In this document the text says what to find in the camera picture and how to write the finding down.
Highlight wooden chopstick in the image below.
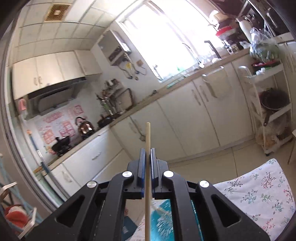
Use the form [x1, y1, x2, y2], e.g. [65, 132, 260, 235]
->
[144, 122, 151, 241]

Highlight cream kitchen base cabinets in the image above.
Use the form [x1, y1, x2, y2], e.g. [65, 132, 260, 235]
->
[34, 34, 296, 202]

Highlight dark blue box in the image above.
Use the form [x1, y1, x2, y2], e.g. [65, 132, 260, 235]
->
[121, 216, 137, 241]

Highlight floral white tablecloth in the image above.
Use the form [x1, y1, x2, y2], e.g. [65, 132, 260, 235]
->
[129, 158, 293, 241]

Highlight turquoise perforated plastic basket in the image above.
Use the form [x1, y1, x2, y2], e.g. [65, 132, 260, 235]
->
[122, 199, 204, 241]

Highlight black wok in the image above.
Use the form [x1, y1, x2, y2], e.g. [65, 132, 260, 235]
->
[51, 136, 72, 157]

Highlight light blue rack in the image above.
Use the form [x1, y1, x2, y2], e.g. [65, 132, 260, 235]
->
[1, 155, 38, 240]

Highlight red floral cloth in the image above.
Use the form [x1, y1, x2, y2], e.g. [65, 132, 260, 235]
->
[4, 205, 29, 228]

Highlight copper kettle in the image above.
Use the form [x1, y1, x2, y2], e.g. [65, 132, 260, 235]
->
[75, 116, 95, 139]

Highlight range hood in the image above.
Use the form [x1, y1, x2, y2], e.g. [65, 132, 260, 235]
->
[26, 77, 87, 118]

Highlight white shelf trolley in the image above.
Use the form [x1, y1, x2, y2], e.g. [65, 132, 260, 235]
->
[238, 63, 292, 156]

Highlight bag of green vegetables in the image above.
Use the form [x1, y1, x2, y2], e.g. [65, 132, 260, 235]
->
[249, 28, 280, 63]

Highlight upper wall cabinets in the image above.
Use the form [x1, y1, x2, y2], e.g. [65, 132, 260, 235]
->
[13, 50, 102, 100]

